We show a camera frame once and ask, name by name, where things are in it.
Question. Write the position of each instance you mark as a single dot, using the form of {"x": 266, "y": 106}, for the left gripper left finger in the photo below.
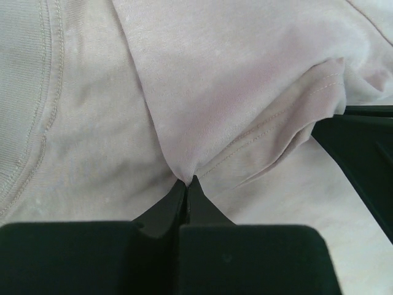
{"x": 96, "y": 257}

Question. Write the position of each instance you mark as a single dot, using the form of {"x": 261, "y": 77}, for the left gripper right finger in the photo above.
{"x": 217, "y": 256}

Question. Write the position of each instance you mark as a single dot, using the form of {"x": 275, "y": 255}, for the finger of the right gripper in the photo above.
{"x": 360, "y": 142}

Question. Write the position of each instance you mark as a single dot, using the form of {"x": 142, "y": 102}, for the pink printed t shirt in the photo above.
{"x": 105, "y": 104}

